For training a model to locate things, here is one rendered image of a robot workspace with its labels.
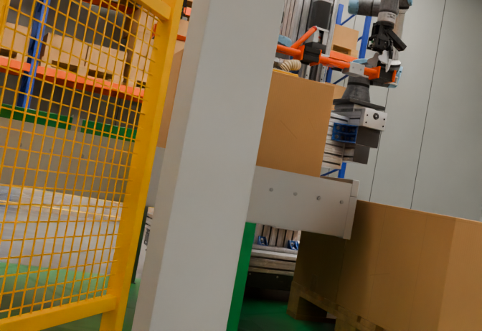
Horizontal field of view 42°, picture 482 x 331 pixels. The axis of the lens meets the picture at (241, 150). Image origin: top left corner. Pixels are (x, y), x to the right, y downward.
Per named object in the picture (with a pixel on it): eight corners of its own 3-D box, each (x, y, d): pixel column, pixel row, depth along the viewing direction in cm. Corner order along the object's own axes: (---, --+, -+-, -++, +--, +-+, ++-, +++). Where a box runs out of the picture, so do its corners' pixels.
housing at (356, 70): (348, 72, 255) (351, 61, 255) (341, 73, 261) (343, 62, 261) (364, 75, 257) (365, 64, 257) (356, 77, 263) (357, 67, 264)
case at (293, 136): (161, 162, 214) (182, 48, 216) (141, 159, 252) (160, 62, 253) (317, 190, 233) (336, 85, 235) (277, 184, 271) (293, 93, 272)
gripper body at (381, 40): (366, 50, 266) (370, 23, 266) (383, 55, 268) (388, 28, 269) (375, 47, 258) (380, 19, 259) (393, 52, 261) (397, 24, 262)
